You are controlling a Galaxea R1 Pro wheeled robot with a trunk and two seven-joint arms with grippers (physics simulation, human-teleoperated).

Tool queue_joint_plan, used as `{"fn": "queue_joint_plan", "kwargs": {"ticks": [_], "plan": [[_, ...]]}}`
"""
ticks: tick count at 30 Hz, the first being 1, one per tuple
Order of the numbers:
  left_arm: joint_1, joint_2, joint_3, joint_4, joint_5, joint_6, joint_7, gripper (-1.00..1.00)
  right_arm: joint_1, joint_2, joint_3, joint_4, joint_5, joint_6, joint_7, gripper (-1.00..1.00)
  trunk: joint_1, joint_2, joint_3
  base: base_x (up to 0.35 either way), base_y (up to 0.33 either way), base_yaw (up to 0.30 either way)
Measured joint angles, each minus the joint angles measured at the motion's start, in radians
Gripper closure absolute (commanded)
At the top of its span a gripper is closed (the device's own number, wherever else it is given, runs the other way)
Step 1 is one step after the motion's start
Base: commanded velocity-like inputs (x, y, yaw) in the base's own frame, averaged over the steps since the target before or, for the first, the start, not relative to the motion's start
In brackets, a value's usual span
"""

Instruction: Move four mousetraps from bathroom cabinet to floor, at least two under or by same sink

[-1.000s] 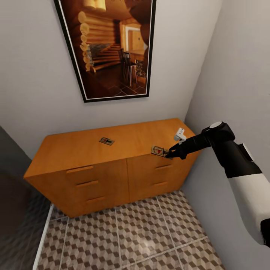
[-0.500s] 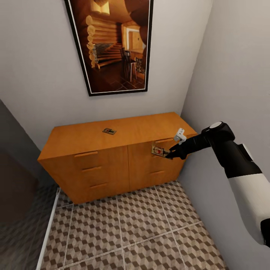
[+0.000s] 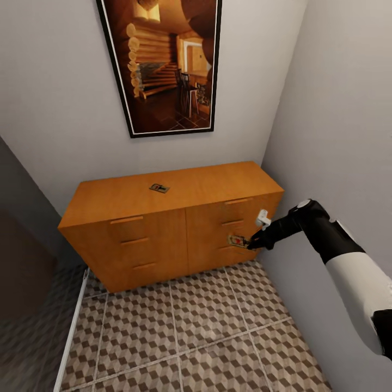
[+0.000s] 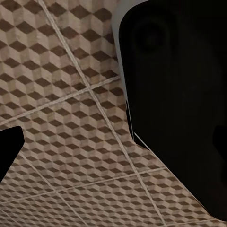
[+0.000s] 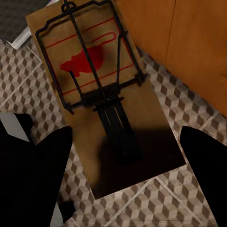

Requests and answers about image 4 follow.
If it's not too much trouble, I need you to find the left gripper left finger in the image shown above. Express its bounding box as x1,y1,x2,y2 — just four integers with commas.
0,126,25,182

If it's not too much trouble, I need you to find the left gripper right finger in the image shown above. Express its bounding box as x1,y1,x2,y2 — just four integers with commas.
212,126,227,164

